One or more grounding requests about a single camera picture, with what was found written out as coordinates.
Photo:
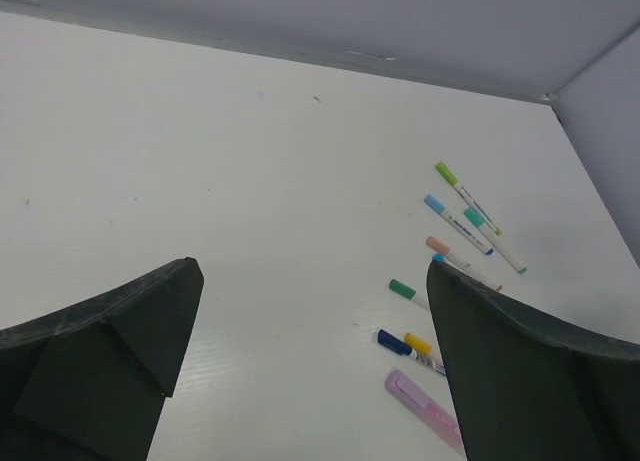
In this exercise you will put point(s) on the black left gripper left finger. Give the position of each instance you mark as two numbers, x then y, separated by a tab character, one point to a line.
89	382

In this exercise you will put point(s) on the light blue marker pen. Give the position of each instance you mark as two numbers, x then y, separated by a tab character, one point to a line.
457	225

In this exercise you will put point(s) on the teal marker pen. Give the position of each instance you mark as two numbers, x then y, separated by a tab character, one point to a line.
479	222

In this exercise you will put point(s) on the pink highlighter pen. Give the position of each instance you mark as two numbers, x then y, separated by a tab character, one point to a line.
428	411

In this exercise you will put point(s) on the navy blue marker pen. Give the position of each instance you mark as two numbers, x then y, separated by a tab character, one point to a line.
401	348

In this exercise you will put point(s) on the yellow marker pen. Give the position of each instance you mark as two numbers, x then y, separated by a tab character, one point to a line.
424	351

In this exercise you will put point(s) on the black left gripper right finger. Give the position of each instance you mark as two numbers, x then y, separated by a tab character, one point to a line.
529	386

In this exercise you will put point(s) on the peach marker pen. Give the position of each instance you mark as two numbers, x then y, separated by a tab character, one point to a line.
462	263

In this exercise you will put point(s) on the lime green marker pen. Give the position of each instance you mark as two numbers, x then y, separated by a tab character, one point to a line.
461	190

